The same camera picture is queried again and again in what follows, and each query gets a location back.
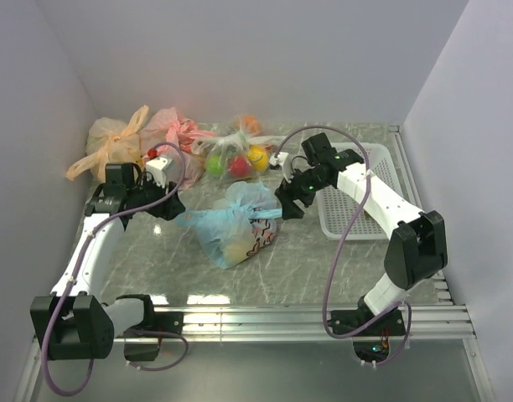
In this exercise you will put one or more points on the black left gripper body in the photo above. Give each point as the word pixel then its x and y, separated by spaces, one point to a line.
pixel 147 193

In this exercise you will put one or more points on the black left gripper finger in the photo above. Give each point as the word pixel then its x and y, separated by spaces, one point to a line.
pixel 173 191
pixel 170 209

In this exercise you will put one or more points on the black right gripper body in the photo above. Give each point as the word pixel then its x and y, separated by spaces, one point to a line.
pixel 303 187

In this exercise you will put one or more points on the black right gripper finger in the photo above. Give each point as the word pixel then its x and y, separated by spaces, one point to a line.
pixel 282 193
pixel 290 210

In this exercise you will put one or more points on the light blue plastic bag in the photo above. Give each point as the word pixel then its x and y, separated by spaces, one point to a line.
pixel 237 226

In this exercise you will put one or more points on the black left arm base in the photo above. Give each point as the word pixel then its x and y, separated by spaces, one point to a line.
pixel 144 341

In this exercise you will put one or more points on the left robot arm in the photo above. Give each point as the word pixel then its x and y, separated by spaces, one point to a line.
pixel 71 323

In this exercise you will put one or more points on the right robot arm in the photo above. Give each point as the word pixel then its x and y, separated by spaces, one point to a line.
pixel 417 245

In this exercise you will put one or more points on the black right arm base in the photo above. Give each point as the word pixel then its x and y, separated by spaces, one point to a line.
pixel 378 343

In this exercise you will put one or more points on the yellow smiley fruit in bag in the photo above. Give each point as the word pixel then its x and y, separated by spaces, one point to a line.
pixel 258 158

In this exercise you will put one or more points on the green fake fruit in bag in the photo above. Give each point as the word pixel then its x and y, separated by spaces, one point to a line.
pixel 214 165

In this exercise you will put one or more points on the red fake fruit in bag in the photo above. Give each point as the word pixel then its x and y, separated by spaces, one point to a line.
pixel 239 167

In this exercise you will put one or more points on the clear plastic bag with fruits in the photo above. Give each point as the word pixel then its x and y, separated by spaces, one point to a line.
pixel 234 140

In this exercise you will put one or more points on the pink plastic bag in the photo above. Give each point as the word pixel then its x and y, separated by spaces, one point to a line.
pixel 171 125

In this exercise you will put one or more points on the beige plastic bag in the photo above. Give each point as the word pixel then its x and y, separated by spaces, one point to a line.
pixel 111 141

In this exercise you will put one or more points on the white plastic basket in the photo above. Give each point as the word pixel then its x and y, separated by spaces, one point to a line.
pixel 336 208

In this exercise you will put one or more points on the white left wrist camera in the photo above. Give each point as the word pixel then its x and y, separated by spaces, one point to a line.
pixel 157 170

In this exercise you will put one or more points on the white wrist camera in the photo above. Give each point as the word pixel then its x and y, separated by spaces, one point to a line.
pixel 284 162
pixel 157 170

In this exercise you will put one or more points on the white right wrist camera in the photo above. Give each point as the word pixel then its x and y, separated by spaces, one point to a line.
pixel 284 162

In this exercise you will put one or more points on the aluminium mounting rail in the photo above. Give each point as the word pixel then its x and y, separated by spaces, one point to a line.
pixel 275 323

